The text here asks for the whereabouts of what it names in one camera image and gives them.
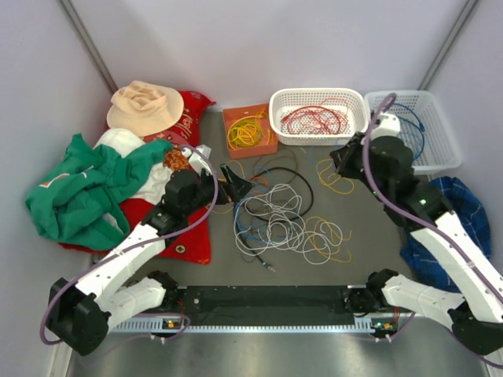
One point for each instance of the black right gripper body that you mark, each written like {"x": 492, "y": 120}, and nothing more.
{"x": 351, "y": 163}

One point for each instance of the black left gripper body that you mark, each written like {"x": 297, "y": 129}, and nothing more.
{"x": 227, "y": 192}

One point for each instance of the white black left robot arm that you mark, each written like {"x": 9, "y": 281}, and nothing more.
{"x": 82, "y": 311}

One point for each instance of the red patterned cloth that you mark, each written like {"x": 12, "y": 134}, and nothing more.
{"x": 193, "y": 246}

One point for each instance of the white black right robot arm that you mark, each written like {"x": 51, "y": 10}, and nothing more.
{"x": 474, "y": 314}

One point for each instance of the white garment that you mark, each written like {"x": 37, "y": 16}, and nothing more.
{"x": 125, "y": 142}

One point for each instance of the orange cardboard box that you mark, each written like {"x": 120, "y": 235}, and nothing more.
{"x": 248, "y": 132}

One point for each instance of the slotted cable duct rail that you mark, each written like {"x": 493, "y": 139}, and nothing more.
{"x": 171, "y": 325}

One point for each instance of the white basket with red cable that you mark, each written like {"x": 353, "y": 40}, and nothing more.
{"x": 317, "y": 116}

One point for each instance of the beige bucket hat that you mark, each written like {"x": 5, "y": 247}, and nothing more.
{"x": 145, "y": 109}

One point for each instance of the blue plaid cloth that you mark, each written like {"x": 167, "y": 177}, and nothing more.
{"x": 475, "y": 223}

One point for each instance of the green garment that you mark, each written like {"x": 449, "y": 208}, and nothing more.
{"x": 77, "y": 202}

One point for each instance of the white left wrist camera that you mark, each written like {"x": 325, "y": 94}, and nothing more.
{"x": 198, "y": 161}

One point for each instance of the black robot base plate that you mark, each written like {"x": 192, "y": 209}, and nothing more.
{"x": 271, "y": 305}

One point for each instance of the white empty perforated basket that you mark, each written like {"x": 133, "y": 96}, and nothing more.
{"x": 426, "y": 131}

